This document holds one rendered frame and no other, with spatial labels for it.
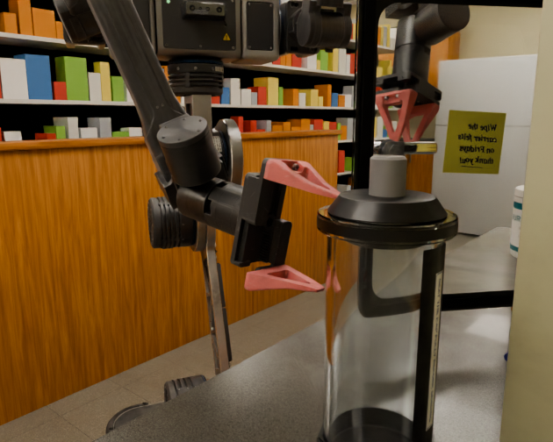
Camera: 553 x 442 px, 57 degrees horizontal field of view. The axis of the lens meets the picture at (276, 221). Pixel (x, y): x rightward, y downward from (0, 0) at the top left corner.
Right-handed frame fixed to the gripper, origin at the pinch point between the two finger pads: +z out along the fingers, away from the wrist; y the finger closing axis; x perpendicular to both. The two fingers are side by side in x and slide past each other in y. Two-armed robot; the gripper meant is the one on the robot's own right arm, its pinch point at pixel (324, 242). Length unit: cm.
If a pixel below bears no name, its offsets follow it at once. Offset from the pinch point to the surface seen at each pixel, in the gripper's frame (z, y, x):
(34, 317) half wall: -165, -91, 60
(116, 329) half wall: -162, -104, 99
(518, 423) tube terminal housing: 20.7, -10.7, 4.4
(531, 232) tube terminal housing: 17.5, 6.1, 2.6
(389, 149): -1.1, 9.9, 11.9
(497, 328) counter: 11.5, -12.4, 33.3
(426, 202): 12.0, 7.5, -7.4
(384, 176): 8.6, 8.6, -8.0
